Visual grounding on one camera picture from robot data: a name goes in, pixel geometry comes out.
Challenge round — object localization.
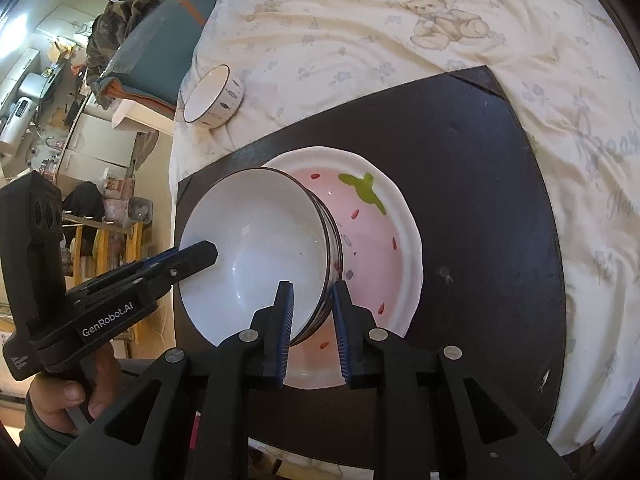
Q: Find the pink strawberry plate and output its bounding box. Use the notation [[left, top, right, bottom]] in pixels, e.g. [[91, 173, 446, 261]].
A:
[[260, 146, 425, 391]]

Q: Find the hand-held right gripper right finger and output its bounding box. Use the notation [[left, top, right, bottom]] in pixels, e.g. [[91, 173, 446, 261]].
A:
[[331, 280, 573, 480]]

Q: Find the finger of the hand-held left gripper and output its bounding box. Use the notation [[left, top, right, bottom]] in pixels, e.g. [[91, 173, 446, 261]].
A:
[[135, 254, 171, 273], [67, 240, 219, 306]]

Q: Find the cream printed bed sheet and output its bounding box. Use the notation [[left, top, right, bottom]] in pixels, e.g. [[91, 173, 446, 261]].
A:
[[169, 0, 640, 458]]

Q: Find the white appliance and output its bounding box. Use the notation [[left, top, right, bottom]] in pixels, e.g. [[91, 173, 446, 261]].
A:
[[0, 97, 37, 157]]

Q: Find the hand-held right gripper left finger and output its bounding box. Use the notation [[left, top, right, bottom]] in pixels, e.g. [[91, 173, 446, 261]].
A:
[[45, 280, 296, 480]]

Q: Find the person's left forearm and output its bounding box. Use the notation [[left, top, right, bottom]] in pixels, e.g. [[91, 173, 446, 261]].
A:
[[20, 400, 81, 480]]

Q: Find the black mat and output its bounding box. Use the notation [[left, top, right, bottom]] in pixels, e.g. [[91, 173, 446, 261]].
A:
[[172, 65, 566, 466]]

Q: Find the camouflage cloth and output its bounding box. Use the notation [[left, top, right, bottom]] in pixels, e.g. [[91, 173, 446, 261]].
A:
[[86, 0, 173, 63]]

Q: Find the metal rail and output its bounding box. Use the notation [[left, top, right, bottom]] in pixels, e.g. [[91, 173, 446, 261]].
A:
[[62, 212, 128, 235]]

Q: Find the wooden rack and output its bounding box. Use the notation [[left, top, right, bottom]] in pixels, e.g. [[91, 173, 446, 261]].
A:
[[62, 215, 151, 346]]

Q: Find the black hanging cloth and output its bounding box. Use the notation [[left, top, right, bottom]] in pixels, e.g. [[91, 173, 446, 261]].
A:
[[62, 181, 106, 243]]

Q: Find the pink printed box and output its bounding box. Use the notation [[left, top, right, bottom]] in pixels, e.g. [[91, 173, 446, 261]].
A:
[[102, 177, 137, 217]]

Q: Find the white cabinet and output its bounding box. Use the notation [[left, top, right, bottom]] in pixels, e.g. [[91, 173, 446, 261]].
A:
[[55, 110, 151, 183]]

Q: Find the person's left hand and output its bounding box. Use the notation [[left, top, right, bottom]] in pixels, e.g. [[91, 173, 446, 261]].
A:
[[27, 344, 123, 436]]

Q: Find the teal pillow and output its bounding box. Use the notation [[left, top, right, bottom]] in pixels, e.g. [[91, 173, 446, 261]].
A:
[[97, 0, 226, 133]]

